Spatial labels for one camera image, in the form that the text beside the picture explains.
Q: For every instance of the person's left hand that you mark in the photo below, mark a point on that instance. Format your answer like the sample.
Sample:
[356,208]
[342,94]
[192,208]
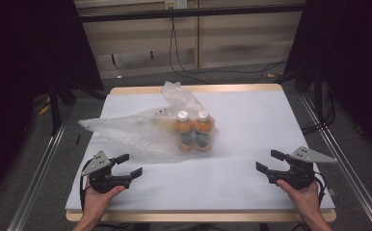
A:
[95,202]

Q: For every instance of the person's right hand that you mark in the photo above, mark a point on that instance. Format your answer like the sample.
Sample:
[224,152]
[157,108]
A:
[306,200]

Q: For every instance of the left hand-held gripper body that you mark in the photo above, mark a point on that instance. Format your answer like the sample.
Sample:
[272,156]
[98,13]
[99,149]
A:
[102,179]

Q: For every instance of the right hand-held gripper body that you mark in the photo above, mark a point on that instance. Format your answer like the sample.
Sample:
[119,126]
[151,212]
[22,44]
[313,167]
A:
[299,176]

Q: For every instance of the clear plastic bag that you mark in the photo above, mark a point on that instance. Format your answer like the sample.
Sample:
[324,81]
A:
[136,131]

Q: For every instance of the metal floor rail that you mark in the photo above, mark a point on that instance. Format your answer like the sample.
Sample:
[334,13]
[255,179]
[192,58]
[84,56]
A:
[39,176]
[348,166]

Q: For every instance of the white table mat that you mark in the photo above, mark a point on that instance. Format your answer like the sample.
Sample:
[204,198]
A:
[238,179]

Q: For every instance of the wooden table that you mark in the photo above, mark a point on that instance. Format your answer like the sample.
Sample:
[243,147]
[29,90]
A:
[206,217]

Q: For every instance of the orange juice bottle white cap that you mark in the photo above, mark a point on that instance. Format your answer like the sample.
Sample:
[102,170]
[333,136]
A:
[203,126]
[184,126]

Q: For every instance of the black metal stand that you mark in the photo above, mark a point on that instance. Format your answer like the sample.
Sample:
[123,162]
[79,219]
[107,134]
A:
[55,109]
[318,93]

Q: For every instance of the yellow floor tape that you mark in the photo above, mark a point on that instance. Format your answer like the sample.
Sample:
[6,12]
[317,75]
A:
[44,109]

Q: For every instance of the black curtain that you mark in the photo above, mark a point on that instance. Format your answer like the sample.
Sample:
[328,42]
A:
[357,64]
[23,64]

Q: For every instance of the white wall outlet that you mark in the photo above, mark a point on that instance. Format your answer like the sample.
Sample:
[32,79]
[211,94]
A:
[175,4]

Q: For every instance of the black horizontal bar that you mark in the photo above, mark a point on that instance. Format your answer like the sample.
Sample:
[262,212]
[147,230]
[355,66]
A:
[193,12]

